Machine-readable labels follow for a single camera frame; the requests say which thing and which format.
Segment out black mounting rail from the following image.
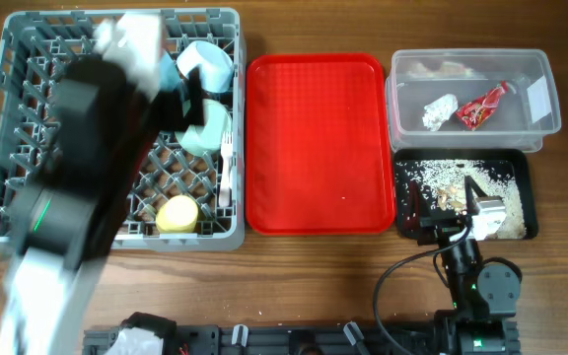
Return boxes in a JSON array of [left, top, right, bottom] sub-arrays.
[[82, 319, 521, 355]]

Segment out red plastic tray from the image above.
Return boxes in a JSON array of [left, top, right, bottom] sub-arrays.
[[246, 53, 396, 236]]

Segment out green bowl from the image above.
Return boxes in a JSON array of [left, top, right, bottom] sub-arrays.
[[175, 99, 232, 157]]

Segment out rice and food scraps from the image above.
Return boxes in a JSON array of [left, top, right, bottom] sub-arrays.
[[395, 160, 527, 240]]

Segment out light blue bowl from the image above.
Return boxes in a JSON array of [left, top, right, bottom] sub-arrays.
[[176, 40, 234, 94]]

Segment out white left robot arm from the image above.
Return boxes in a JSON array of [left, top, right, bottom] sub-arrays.
[[0, 12, 204, 354]]

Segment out white plastic fork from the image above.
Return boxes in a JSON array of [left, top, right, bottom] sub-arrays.
[[218, 131, 233, 207]]

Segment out black tray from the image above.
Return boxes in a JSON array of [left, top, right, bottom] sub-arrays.
[[393, 149, 538, 240]]

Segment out red snack wrapper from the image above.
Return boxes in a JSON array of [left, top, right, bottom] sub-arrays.
[[456, 81, 509, 131]]

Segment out clear plastic bin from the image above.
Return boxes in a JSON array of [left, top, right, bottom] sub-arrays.
[[386, 48, 562, 152]]

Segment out light blue plate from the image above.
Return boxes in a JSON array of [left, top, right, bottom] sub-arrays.
[[160, 51, 181, 92]]

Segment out white napkin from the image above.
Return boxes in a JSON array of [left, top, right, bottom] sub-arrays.
[[422, 94, 459, 131]]

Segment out yellow plastic cup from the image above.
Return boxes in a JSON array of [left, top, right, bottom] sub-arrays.
[[156, 195, 199, 233]]

